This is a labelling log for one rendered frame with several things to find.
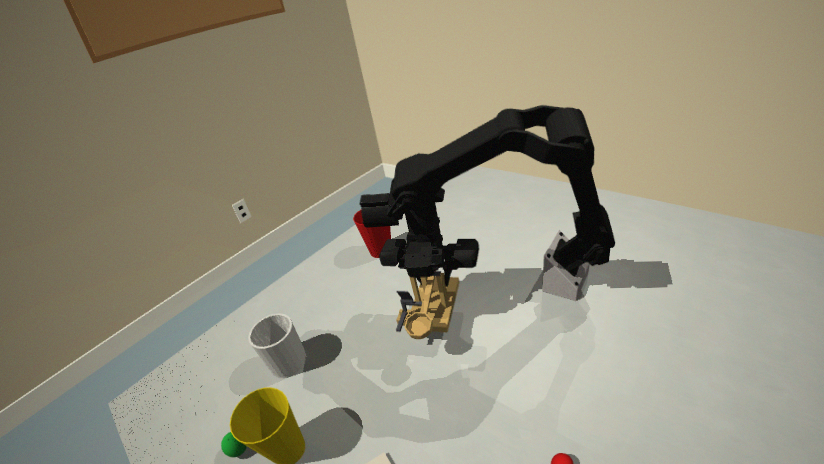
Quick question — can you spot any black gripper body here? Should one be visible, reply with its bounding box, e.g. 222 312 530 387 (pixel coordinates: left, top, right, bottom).
379 217 480 268

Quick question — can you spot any green ball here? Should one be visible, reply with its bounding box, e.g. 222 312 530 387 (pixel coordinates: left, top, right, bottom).
221 432 247 458

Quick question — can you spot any red ball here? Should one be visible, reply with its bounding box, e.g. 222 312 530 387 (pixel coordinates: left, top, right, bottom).
551 453 574 464

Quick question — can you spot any red plastic cup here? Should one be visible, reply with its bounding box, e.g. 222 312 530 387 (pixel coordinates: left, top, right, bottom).
353 210 391 258

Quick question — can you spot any olive-yellow open cup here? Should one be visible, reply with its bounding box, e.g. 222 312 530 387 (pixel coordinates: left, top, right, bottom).
230 387 305 464

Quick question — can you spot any grey open cylinder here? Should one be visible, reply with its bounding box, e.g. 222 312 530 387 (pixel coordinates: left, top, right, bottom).
248 314 307 378

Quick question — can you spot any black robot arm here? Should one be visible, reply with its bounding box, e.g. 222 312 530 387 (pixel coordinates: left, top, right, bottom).
359 105 615 278

